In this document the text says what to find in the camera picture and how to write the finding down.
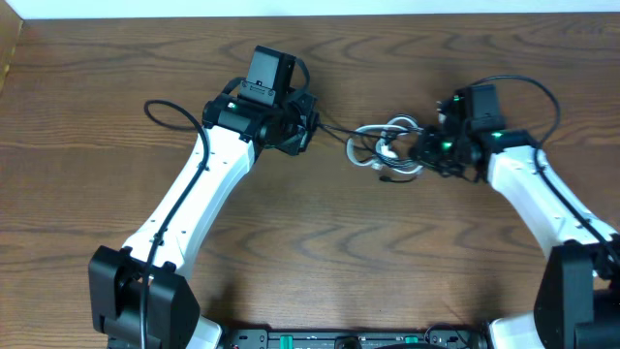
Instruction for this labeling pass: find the white USB cable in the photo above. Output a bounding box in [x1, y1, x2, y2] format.
[345, 113, 423, 175]

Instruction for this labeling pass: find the black USB cable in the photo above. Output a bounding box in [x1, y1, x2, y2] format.
[317, 114, 427, 184]

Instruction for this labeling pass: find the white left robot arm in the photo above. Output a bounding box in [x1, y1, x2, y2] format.
[88, 46, 319, 349]

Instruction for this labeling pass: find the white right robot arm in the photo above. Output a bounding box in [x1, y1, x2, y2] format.
[410, 82, 619, 348]

